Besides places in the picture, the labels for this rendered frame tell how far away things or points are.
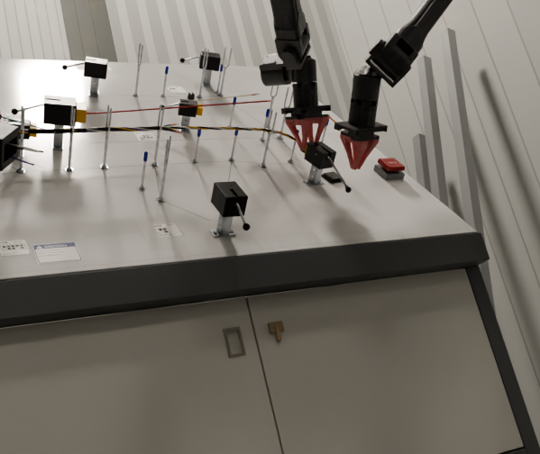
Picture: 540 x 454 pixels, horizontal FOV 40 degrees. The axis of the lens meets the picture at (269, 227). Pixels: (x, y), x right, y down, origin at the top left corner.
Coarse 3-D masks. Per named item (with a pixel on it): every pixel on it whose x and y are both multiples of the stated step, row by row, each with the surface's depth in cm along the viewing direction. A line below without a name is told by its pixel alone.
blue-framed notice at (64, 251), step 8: (40, 248) 131; (48, 248) 132; (56, 248) 132; (64, 248) 133; (72, 248) 133; (40, 256) 129; (48, 256) 130; (56, 256) 130; (64, 256) 130; (72, 256) 131; (80, 256) 131
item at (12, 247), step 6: (12, 240) 132; (18, 240) 132; (24, 240) 132; (0, 246) 129; (6, 246) 130; (12, 246) 130; (18, 246) 130; (24, 246) 131; (0, 252) 128; (6, 252) 128; (12, 252) 128; (18, 252) 129; (24, 252) 129; (30, 252) 129
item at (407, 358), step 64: (256, 320) 142; (320, 320) 148; (384, 320) 154; (448, 320) 161; (320, 384) 142; (384, 384) 148; (448, 384) 155; (320, 448) 137; (384, 448) 143; (448, 448) 149; (512, 448) 155
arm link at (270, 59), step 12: (288, 48) 163; (264, 60) 172; (276, 60) 170; (288, 60) 164; (300, 60) 167; (264, 72) 173; (276, 72) 172; (264, 84) 175; (276, 84) 174; (288, 84) 174
